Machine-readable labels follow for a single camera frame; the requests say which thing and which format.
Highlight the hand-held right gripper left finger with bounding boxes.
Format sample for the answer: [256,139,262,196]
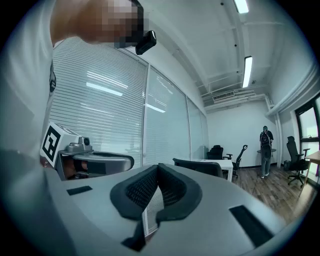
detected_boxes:
[46,163,160,256]

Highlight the light wooden desk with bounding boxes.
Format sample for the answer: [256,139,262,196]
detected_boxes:
[298,149,320,198]

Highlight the glass partition with white blinds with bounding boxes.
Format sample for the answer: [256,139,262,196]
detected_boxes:
[48,37,210,235]

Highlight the person's head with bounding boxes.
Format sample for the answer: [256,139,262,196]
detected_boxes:
[49,0,145,50]

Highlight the person's left hand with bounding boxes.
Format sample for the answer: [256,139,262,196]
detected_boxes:
[62,159,89,180]

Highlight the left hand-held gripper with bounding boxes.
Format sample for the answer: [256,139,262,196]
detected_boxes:
[39,121,135,181]

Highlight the white desk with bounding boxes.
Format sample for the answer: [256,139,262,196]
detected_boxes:
[192,158,235,182]

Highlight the ceiling air vent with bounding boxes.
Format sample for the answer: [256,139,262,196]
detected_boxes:
[212,91,236,102]

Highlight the person in white coat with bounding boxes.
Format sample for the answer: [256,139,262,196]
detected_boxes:
[2,7,85,251]

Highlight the dark framed window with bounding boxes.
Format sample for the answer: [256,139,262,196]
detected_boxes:
[294,96,320,181]

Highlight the long ceiling light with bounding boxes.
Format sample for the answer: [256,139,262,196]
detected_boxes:
[241,56,254,89]
[233,0,250,15]

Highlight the black mesh reclined chair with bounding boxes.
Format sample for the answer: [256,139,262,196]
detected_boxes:
[232,144,249,179]

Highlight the white wall duct pipe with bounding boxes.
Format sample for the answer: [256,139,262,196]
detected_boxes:
[264,62,320,119]

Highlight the black head-worn camera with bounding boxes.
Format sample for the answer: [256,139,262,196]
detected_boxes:
[134,30,158,56]

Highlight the black padded office chair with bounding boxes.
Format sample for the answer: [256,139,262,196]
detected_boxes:
[206,144,234,161]

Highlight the black high-back office chair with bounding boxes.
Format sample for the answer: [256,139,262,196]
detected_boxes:
[285,135,311,189]

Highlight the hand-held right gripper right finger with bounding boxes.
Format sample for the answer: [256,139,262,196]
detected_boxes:
[146,163,288,256]

